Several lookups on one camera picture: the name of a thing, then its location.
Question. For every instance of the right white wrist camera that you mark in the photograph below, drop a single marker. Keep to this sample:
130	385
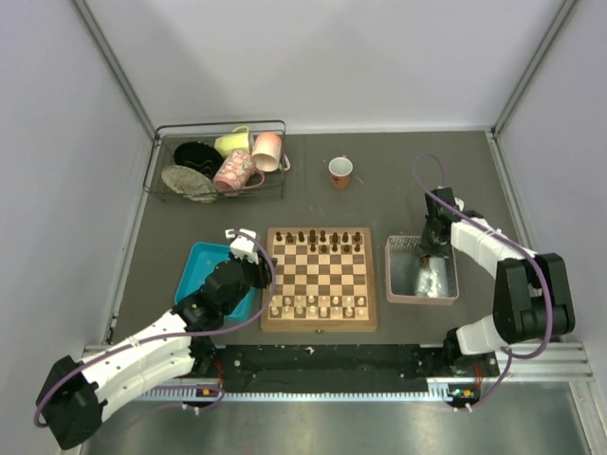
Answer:
460	203

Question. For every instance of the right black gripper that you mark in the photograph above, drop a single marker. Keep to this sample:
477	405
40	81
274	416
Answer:
427	248

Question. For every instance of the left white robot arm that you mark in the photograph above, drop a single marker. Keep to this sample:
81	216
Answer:
79	395

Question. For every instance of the blue plastic tray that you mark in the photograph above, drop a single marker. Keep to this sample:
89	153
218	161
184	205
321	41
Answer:
203	258

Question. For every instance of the brown mug white inside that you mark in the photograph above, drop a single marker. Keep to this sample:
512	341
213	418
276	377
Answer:
340	169

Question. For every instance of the pink metal tin tray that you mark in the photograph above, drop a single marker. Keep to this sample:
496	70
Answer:
408	281

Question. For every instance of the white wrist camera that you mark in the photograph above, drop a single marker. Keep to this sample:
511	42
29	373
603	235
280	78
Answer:
460	203
243	244

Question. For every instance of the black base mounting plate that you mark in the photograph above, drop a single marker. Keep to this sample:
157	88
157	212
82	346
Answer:
363	368

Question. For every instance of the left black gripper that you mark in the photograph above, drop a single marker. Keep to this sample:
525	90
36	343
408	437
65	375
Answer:
262	270

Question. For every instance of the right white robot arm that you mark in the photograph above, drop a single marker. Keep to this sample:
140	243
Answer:
531	298

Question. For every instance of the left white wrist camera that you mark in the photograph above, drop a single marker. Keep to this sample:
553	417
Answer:
243	244

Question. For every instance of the wooden chess board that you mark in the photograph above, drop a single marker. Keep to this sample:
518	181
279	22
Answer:
300	272

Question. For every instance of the grey speckled plate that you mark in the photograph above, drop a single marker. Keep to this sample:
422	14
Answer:
190	183

